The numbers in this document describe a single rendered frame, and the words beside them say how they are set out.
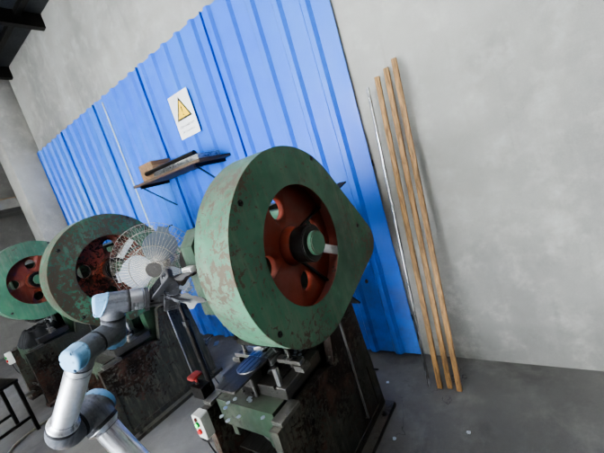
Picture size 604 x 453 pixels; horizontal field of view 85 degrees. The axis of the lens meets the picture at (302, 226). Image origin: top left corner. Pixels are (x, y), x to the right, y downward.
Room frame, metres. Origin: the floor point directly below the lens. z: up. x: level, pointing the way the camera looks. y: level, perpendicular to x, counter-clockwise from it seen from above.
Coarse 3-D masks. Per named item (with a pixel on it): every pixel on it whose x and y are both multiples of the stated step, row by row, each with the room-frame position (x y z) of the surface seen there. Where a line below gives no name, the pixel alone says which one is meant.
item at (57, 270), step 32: (96, 224) 2.42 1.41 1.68; (128, 224) 2.58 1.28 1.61; (64, 256) 2.21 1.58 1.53; (96, 256) 2.42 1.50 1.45; (128, 256) 2.58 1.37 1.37; (64, 288) 2.16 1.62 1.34; (96, 288) 2.36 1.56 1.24; (128, 288) 2.51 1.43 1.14; (96, 320) 2.23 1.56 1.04; (128, 320) 2.37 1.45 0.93; (160, 320) 2.74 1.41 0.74; (192, 320) 2.95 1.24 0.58; (128, 352) 2.55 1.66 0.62; (160, 352) 2.67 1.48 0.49; (192, 352) 2.87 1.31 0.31; (96, 384) 2.67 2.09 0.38; (128, 384) 2.43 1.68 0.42; (160, 384) 2.59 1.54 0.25; (128, 416) 2.36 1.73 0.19; (160, 416) 2.49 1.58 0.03
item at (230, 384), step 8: (248, 360) 1.55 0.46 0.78; (256, 360) 1.53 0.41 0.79; (264, 360) 1.51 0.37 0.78; (240, 368) 1.51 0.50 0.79; (248, 368) 1.49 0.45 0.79; (256, 368) 1.47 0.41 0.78; (232, 376) 1.47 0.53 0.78; (240, 376) 1.45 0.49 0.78; (248, 376) 1.43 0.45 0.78; (256, 376) 1.47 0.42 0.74; (224, 384) 1.42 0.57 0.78; (232, 384) 1.40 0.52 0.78; (240, 384) 1.38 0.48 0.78; (248, 384) 1.45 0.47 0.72; (256, 384) 1.46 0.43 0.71; (224, 392) 1.37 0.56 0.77; (232, 392) 1.34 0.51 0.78; (248, 392) 1.47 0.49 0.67; (256, 392) 1.44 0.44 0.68
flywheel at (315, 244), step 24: (288, 192) 1.43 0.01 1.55; (312, 192) 1.54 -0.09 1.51; (288, 216) 1.39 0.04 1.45; (264, 240) 1.25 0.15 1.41; (288, 240) 1.30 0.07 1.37; (312, 240) 1.26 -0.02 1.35; (336, 240) 1.57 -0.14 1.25; (288, 264) 1.32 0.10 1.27; (312, 264) 1.44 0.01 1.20; (336, 264) 1.53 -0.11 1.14; (288, 288) 1.28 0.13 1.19; (312, 288) 1.40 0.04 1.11
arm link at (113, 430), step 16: (96, 400) 1.14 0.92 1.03; (112, 400) 1.19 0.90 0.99; (80, 416) 1.07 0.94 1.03; (96, 416) 1.11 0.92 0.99; (112, 416) 1.14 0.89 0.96; (96, 432) 1.09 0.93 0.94; (112, 432) 1.11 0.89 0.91; (128, 432) 1.15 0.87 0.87; (112, 448) 1.09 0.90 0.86; (128, 448) 1.11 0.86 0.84; (144, 448) 1.15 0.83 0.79
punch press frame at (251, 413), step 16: (272, 208) 1.64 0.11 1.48; (192, 240) 1.59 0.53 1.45; (192, 256) 1.58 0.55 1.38; (304, 272) 1.70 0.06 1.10; (208, 304) 1.59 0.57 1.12; (320, 352) 1.65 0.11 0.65; (304, 384) 1.50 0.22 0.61; (224, 400) 1.50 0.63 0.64; (240, 400) 1.47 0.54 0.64; (256, 400) 1.43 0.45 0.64; (272, 400) 1.39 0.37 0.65; (224, 416) 1.53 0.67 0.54; (256, 416) 1.37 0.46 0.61; (272, 416) 1.30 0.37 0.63; (240, 432) 1.49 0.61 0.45; (256, 432) 1.40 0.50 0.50
